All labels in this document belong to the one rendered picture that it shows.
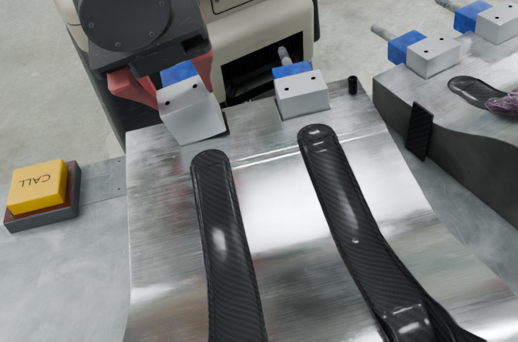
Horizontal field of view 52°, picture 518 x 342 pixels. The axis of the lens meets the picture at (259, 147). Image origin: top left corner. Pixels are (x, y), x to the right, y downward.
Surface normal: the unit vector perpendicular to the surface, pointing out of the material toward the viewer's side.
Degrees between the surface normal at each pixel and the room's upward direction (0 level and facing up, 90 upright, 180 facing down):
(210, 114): 100
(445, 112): 1
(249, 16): 8
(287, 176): 3
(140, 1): 98
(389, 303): 27
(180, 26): 13
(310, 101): 90
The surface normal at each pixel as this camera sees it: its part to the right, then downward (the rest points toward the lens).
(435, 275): -0.22, -0.94
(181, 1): -0.27, -0.55
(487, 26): -0.87, 0.42
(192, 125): 0.24, 0.76
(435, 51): -0.15, -0.72
